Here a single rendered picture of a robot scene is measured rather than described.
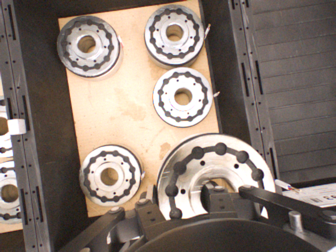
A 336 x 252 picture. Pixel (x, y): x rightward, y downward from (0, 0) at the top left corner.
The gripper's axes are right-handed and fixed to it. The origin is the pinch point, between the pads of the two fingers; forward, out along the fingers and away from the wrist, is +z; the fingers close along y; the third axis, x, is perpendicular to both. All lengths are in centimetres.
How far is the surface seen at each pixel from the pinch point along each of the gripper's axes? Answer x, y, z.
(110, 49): 20.8, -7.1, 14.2
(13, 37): 20.6, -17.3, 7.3
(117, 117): 9.7, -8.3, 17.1
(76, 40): 22.7, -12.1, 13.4
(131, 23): 26.5, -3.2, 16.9
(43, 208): -1.2, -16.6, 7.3
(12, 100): 12.7, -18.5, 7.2
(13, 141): 7.6, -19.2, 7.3
